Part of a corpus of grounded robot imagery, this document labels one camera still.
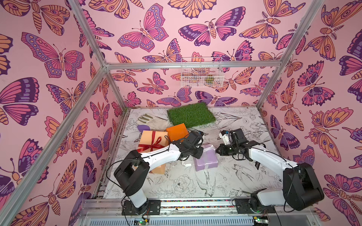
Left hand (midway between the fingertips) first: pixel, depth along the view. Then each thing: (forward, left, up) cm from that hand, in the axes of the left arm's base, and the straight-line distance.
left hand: (202, 150), depth 86 cm
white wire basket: (+45, -1, +26) cm, 52 cm away
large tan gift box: (+4, +31, +5) cm, 32 cm away
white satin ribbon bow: (-5, +9, -9) cm, 13 cm away
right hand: (+1, -9, -1) cm, 10 cm away
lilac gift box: (-5, -3, -1) cm, 6 cm away
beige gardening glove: (+27, +34, -8) cm, 45 cm away
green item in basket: (+40, -6, +23) cm, 47 cm away
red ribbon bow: (+1, +29, +5) cm, 30 cm away
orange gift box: (+15, +15, -3) cm, 22 cm away
